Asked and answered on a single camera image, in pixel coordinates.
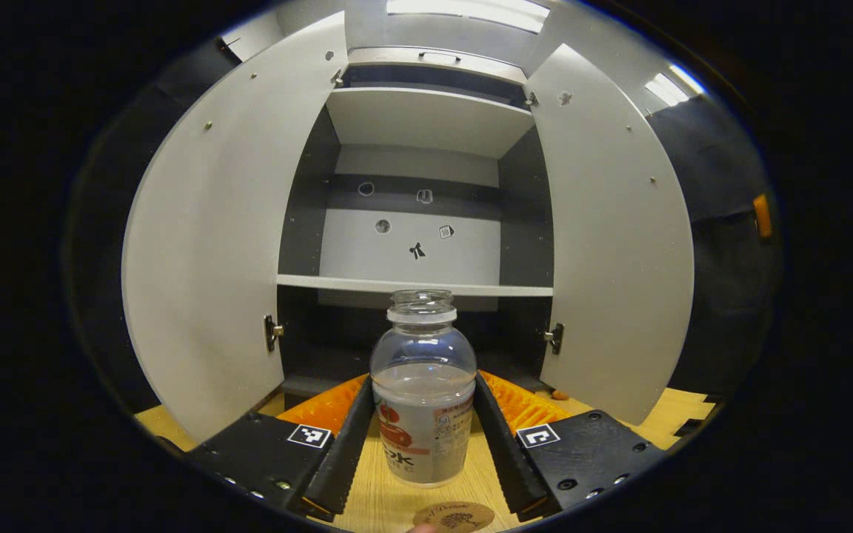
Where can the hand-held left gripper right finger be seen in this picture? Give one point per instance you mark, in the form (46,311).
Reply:
(504,459)

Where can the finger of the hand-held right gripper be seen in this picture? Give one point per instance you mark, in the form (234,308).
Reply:
(763,216)

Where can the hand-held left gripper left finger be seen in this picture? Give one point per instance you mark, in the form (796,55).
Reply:
(345,459)

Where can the round wooden coaster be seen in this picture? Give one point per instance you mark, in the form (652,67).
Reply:
(456,516)

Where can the clear plastic bottle red label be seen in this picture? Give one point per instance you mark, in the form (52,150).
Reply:
(423,414)

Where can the white cabinet door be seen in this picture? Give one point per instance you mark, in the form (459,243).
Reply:
(212,259)
(619,259)

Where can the black backdrop cloth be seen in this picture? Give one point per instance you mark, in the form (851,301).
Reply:
(723,311)

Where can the ceiling light panel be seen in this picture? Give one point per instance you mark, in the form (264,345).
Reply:
(471,13)
(674,85)

